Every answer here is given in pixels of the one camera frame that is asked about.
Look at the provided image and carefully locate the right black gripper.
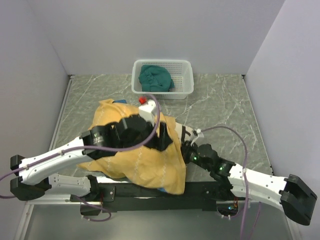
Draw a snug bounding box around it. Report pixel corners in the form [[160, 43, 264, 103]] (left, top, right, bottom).
[[169, 140, 212, 172]]

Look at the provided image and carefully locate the blue yellow Pikachu pillowcase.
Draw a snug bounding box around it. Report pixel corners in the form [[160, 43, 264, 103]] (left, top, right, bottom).
[[78, 114, 192, 195]]

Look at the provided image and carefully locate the cream pillow with bear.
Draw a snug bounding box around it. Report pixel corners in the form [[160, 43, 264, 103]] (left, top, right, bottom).
[[175, 122, 196, 144]]

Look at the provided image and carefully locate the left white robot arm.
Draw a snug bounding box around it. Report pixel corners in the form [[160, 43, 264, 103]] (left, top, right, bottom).
[[10, 115, 173, 201]]

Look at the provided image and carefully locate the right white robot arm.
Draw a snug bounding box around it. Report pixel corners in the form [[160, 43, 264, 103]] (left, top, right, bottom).
[[181, 141, 318, 226]]

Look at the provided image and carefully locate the black base bar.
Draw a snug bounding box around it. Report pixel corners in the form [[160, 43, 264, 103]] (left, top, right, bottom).
[[84, 181, 235, 213]]

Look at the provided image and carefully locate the green cloth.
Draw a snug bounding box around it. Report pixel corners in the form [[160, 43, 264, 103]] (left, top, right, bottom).
[[138, 64, 175, 92]]

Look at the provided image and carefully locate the white plastic basket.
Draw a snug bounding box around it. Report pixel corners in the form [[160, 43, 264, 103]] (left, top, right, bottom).
[[131, 59, 194, 100]]

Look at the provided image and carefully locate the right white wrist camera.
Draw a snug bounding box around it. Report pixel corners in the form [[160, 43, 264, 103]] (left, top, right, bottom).
[[190, 128, 204, 145]]

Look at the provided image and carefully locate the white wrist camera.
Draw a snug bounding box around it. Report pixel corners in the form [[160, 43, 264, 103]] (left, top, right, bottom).
[[138, 96, 161, 126], [190, 128, 204, 145]]

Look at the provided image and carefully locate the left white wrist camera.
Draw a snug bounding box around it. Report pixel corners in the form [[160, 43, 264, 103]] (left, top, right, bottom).
[[138, 96, 161, 126]]

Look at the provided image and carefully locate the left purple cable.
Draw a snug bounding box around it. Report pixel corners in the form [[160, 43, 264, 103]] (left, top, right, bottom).
[[0, 93, 162, 223]]

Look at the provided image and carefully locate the aluminium frame rail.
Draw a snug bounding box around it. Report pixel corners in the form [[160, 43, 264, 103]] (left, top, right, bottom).
[[26, 193, 71, 205]]

